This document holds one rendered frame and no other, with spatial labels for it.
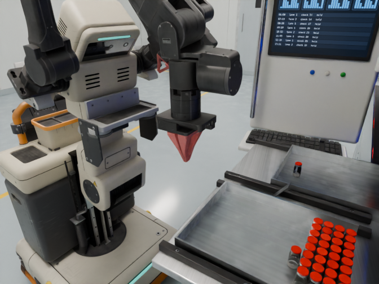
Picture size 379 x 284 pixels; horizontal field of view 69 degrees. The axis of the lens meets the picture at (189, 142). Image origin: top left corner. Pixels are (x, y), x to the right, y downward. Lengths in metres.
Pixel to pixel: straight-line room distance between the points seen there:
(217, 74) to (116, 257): 1.19
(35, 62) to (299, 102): 1.07
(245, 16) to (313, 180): 5.51
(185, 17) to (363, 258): 0.61
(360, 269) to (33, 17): 0.88
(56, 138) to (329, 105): 1.20
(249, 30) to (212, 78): 5.81
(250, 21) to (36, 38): 5.67
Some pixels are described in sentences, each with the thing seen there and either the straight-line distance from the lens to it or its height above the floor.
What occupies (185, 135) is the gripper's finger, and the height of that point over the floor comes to 1.16.
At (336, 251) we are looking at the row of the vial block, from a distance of 0.66.
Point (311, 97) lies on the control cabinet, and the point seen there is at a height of 1.00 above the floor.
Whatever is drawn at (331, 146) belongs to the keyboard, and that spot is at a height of 0.83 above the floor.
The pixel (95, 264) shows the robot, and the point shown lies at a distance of 1.48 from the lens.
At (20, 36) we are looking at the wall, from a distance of 5.80.
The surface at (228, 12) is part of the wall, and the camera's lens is 6.43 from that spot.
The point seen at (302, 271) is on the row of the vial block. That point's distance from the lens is 0.60.
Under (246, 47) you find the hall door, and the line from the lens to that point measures 6.29.
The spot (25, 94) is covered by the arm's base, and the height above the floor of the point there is 1.15.
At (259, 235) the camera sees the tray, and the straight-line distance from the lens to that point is 0.71.
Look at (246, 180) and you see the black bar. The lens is 0.86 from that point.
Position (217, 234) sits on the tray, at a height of 0.88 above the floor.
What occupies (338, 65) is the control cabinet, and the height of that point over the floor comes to 1.15.
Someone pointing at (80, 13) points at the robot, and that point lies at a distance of 0.90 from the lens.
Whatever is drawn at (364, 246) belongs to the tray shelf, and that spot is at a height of 0.88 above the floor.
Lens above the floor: 1.37
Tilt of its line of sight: 26 degrees down
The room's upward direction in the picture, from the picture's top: straight up
